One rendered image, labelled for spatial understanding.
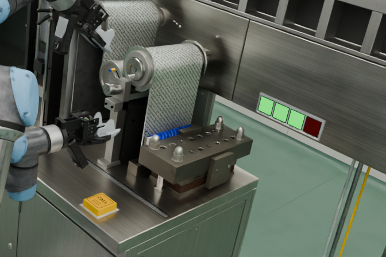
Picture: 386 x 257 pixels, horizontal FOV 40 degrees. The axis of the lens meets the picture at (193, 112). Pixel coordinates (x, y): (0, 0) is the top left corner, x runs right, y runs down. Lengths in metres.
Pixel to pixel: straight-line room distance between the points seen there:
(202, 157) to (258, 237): 1.62
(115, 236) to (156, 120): 0.45
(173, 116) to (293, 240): 1.69
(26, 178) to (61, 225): 0.32
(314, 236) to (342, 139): 1.81
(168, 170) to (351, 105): 0.58
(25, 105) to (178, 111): 0.82
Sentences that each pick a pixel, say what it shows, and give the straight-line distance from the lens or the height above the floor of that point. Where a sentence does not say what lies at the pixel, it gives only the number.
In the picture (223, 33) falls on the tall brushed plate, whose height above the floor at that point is 1.36.
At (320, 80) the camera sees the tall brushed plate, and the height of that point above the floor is 1.33.
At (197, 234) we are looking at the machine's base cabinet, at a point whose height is 0.78.
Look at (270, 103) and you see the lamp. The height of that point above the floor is 1.20.
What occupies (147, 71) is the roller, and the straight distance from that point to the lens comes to 1.65.
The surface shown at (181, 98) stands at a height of 1.14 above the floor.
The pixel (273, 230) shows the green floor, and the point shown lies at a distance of 3.35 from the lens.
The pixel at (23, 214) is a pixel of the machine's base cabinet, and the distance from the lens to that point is 1.92.
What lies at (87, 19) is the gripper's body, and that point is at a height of 1.43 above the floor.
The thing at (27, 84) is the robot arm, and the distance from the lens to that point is 1.11.
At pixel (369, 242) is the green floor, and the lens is 3.57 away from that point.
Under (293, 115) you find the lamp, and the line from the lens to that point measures 1.73.
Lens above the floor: 1.78
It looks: 22 degrees down
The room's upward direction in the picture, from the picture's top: 11 degrees clockwise
